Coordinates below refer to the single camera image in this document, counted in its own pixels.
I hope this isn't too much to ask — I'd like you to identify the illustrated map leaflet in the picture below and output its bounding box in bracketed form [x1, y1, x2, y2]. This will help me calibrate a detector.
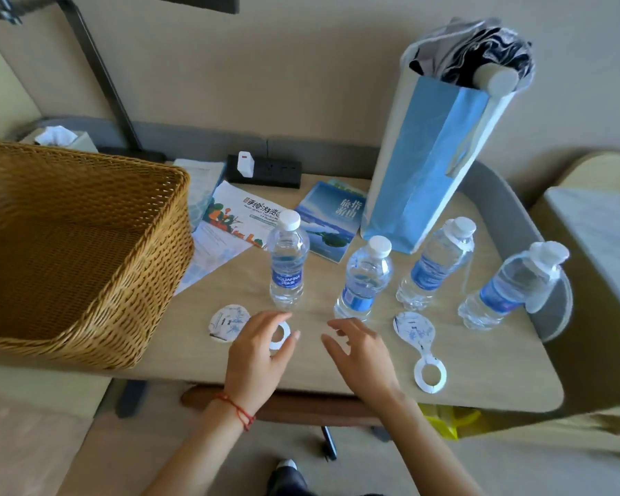
[174, 180, 290, 296]

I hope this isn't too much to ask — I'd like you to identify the person's left leg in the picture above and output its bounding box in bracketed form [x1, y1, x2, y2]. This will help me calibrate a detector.
[266, 465, 311, 496]

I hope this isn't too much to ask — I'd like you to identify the woven wicker basket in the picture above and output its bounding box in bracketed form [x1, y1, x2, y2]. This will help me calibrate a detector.
[0, 141, 195, 371]

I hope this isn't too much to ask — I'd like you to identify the clear plastic water bottle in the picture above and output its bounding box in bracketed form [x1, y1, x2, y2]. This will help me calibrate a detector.
[457, 241, 570, 331]
[267, 209, 311, 308]
[333, 234, 395, 322]
[395, 216, 477, 311]

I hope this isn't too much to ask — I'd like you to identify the person's right hand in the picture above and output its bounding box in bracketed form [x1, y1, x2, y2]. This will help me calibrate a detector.
[320, 318, 402, 404]

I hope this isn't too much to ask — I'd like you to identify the green leaflet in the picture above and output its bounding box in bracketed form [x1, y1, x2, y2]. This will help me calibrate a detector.
[326, 178, 368, 200]

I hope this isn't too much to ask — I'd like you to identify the red string bracelet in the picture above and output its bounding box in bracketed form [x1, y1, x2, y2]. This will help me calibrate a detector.
[210, 391, 258, 432]

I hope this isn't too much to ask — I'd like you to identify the beige tissue box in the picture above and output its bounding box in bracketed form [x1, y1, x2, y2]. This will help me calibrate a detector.
[19, 125, 99, 153]

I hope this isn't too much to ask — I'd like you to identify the black power strip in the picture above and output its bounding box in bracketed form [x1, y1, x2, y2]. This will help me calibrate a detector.
[225, 153, 303, 190]

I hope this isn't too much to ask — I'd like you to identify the light wooden table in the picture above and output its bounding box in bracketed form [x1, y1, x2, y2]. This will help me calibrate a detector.
[108, 159, 566, 414]

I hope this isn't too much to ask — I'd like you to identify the black white folded umbrella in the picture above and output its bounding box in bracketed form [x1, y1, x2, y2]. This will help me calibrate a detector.
[408, 17, 537, 179]

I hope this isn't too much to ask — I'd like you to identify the blue landscape booklet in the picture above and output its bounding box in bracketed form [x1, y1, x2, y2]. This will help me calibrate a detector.
[294, 180, 365, 264]

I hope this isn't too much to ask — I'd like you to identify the yellow plastic bag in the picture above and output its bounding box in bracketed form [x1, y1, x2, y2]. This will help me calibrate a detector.
[418, 404, 482, 441]

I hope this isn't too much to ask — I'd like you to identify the blue paper gift bag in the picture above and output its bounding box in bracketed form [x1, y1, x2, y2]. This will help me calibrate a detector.
[360, 17, 536, 255]

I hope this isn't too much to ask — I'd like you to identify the person's right forearm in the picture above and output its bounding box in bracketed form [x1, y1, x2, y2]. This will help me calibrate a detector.
[371, 392, 484, 496]

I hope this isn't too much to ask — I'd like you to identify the person's left forearm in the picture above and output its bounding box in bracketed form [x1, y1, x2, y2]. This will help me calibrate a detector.
[142, 402, 251, 496]

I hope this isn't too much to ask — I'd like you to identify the grey padded table surround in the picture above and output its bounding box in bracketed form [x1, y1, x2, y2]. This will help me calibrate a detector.
[10, 116, 575, 342]

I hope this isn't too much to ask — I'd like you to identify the white card blue border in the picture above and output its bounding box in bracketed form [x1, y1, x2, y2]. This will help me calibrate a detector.
[173, 158, 227, 233]

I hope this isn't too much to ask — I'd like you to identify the person's left hand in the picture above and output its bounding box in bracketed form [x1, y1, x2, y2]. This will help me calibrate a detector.
[223, 310, 302, 410]

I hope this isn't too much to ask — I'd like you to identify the dark metal desk lamp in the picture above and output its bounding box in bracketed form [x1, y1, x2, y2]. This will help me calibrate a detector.
[0, 0, 241, 163]

